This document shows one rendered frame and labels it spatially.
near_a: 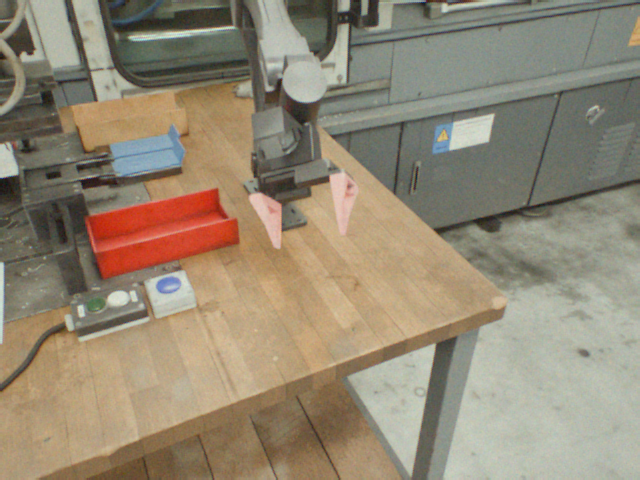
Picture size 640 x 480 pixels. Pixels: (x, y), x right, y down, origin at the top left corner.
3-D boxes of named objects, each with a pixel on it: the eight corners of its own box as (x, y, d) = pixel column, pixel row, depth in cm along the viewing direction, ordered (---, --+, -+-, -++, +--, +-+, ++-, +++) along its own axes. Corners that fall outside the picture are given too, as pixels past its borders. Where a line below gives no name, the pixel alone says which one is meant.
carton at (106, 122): (190, 137, 143) (185, 108, 138) (85, 156, 135) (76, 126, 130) (177, 117, 152) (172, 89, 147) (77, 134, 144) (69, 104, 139)
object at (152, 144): (182, 146, 133) (180, 135, 131) (114, 159, 128) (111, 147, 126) (175, 134, 138) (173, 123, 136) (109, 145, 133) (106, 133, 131)
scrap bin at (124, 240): (240, 243, 106) (237, 217, 103) (102, 280, 98) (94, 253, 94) (220, 211, 115) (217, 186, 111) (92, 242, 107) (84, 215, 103)
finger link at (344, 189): (351, 226, 70) (342, 157, 73) (299, 237, 73) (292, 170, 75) (365, 236, 77) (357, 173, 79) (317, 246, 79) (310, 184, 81)
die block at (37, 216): (94, 229, 110) (84, 196, 105) (37, 242, 106) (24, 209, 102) (80, 181, 124) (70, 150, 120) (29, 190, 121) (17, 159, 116)
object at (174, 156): (187, 162, 127) (185, 150, 125) (116, 176, 122) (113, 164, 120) (179, 149, 132) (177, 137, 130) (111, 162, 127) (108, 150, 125)
